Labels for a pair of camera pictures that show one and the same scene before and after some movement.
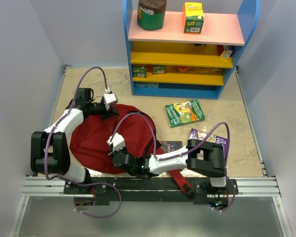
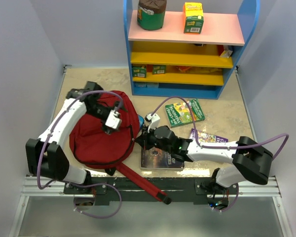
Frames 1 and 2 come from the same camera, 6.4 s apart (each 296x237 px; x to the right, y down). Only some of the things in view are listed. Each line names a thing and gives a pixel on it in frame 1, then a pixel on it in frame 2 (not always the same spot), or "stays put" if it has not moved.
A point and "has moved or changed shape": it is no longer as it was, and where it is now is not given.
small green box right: (159, 69) stays put
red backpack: (97, 138) has moved or changed shape
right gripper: (124, 149) -> (143, 139)
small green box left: (139, 72) stays put
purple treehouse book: (200, 135) stays put
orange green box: (193, 18) stays put
